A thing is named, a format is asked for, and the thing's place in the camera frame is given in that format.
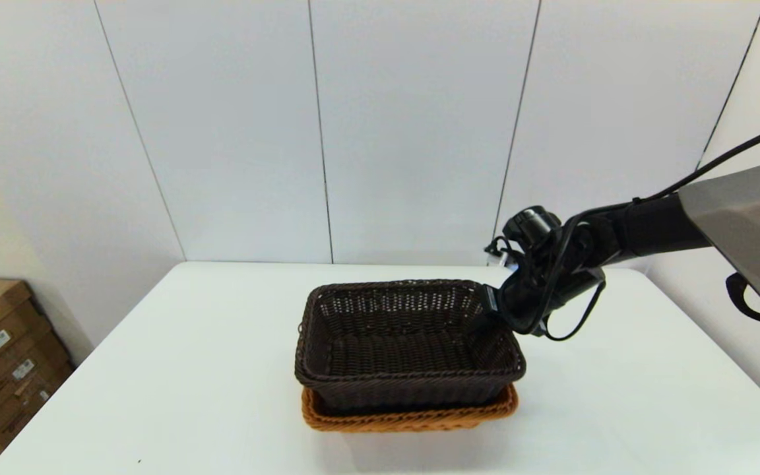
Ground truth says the orange wicker basket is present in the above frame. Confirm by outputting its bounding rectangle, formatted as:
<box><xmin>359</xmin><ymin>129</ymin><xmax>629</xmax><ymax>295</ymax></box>
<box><xmin>301</xmin><ymin>383</ymin><xmax>520</xmax><ymax>433</ymax></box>

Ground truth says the dark brown wicker basket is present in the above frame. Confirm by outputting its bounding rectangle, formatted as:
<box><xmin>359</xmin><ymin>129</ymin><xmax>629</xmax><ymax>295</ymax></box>
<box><xmin>294</xmin><ymin>279</ymin><xmax>527</xmax><ymax>415</ymax></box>

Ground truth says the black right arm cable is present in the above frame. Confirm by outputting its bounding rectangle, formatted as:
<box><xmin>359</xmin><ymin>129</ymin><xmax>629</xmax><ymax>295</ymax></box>
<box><xmin>484</xmin><ymin>123</ymin><xmax>760</xmax><ymax>342</ymax></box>

